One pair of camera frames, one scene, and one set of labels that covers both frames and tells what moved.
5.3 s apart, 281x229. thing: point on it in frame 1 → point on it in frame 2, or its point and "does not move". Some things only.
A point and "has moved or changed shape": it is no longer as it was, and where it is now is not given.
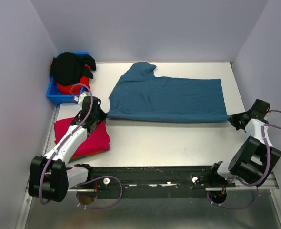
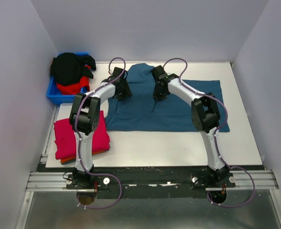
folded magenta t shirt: x=97 y=140 does not move
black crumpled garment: x=67 y=68 does not move
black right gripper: x=234 y=119 → x=156 y=95
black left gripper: x=103 y=115 → x=126 y=92
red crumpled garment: x=75 y=88 does not move
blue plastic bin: x=53 y=94 does not move
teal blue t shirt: x=138 y=95 has moved or changed shape
